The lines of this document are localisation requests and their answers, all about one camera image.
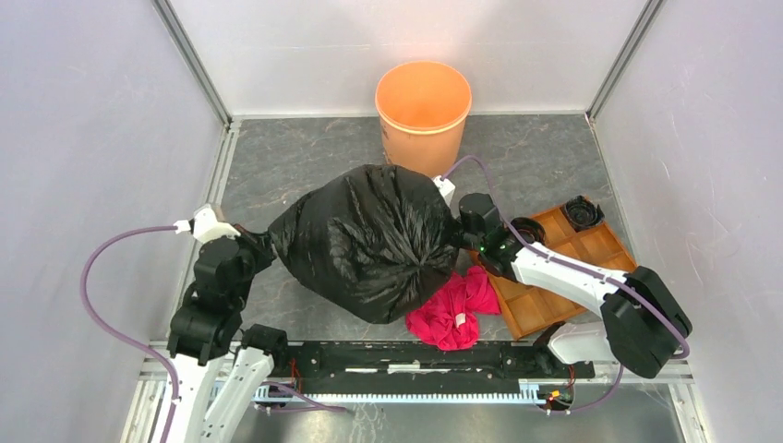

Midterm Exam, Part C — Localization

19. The black plastic trash bag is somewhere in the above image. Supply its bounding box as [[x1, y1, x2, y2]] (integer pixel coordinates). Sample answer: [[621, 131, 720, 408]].
[[268, 164, 460, 324]]

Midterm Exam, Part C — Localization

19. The orange plastic trash bin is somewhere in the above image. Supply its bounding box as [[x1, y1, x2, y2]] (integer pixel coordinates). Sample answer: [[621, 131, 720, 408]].
[[375, 61, 473, 177]]

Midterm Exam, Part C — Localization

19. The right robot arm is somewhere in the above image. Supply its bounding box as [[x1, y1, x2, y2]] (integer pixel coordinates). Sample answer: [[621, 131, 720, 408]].
[[459, 193, 693, 378]]

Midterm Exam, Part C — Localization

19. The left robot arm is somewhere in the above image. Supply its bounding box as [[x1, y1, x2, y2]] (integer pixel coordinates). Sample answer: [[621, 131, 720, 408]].
[[153, 225, 290, 442]]

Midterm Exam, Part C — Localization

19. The red cloth towel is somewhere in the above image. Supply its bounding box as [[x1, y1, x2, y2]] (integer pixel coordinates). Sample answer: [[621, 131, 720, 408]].
[[405, 266, 501, 352]]

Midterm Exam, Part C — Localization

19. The orange compartment tray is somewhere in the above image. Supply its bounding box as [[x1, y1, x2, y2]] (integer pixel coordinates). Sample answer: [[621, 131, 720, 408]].
[[488, 204, 637, 340]]

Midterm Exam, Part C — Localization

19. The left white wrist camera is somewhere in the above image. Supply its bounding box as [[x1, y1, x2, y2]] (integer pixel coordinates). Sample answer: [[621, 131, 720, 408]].
[[173, 203, 240, 244]]

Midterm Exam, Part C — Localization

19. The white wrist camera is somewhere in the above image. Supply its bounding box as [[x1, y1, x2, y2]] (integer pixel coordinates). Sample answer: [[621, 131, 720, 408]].
[[432, 175, 456, 206], [173, 203, 240, 244]]

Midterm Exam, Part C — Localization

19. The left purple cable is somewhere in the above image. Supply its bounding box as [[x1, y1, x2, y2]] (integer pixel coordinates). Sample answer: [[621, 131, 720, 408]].
[[80, 225, 185, 443]]

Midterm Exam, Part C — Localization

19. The purple cable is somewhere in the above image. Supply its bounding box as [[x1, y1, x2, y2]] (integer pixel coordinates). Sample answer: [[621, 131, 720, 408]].
[[441, 154, 692, 361], [80, 225, 185, 443]]

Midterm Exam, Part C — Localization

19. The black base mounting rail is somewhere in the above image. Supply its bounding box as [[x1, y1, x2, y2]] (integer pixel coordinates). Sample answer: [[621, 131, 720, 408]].
[[270, 341, 596, 405]]

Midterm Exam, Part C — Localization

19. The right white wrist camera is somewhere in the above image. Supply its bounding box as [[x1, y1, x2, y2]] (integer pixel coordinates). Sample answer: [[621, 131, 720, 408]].
[[432, 175, 456, 206]]

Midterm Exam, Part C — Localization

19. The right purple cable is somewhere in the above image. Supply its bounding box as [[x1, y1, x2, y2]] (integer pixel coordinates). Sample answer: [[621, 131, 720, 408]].
[[441, 154, 692, 361]]

